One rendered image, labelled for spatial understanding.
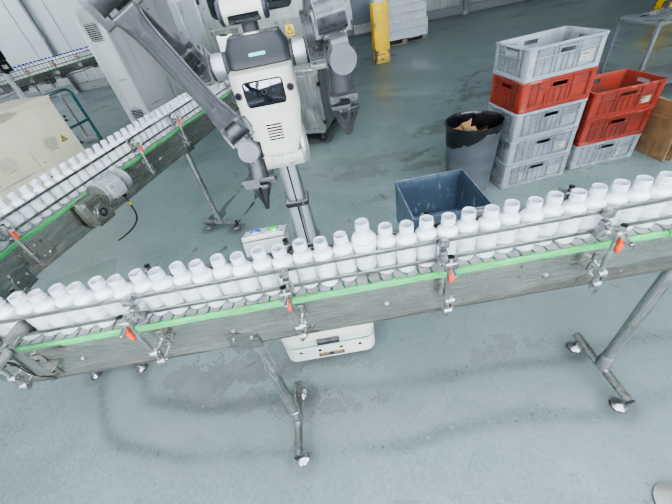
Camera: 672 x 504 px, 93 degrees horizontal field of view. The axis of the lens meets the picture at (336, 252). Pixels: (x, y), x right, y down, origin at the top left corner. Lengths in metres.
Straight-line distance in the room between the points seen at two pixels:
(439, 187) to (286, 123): 0.76
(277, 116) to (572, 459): 1.87
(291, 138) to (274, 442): 1.45
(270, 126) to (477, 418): 1.62
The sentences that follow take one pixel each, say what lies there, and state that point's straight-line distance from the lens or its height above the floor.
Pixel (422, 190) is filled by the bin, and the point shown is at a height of 0.88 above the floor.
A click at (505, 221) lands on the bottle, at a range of 1.01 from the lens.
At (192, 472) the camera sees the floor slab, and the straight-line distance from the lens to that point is 2.03.
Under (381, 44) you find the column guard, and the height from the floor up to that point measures 0.36.
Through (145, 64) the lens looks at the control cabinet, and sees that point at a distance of 7.01.
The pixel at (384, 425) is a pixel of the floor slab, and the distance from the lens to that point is 1.82.
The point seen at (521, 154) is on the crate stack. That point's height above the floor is 0.31.
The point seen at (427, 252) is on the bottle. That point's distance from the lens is 0.97.
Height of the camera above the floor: 1.71
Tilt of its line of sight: 41 degrees down
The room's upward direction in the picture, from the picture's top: 12 degrees counter-clockwise
